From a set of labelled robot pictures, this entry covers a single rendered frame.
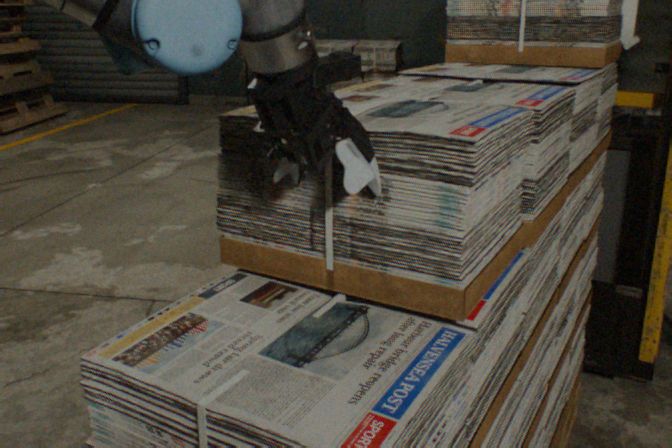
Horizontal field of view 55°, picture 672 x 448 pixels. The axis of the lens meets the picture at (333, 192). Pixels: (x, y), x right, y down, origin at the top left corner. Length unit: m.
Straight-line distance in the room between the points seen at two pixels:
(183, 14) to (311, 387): 0.41
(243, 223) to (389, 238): 0.23
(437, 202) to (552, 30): 0.91
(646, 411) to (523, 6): 1.32
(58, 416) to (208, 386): 1.56
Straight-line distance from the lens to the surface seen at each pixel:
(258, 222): 0.92
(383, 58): 5.83
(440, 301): 0.82
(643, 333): 2.35
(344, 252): 0.86
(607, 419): 2.24
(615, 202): 2.37
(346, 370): 0.73
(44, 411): 2.30
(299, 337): 0.80
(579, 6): 1.61
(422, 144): 0.78
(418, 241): 0.81
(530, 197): 1.06
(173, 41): 0.46
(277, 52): 0.66
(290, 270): 0.92
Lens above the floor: 1.21
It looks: 16 degrees down
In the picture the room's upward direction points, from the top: straight up
